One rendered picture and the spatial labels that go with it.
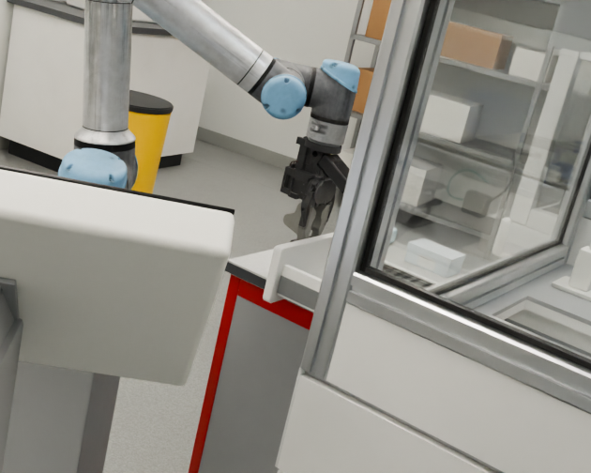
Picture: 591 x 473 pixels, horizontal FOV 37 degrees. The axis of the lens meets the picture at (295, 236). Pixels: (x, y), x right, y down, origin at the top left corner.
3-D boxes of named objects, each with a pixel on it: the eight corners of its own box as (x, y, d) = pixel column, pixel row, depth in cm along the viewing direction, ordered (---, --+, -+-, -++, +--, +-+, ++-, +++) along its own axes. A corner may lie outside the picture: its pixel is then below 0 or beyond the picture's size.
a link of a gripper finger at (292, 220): (280, 240, 175) (295, 196, 173) (305, 251, 172) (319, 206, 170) (272, 240, 172) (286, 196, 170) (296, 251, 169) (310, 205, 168)
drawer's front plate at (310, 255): (261, 300, 163) (274, 245, 160) (341, 275, 187) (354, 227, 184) (268, 304, 162) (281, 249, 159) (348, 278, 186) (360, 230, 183)
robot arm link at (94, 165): (40, 230, 154) (54, 157, 149) (59, 206, 166) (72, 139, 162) (109, 246, 155) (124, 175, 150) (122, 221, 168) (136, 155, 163)
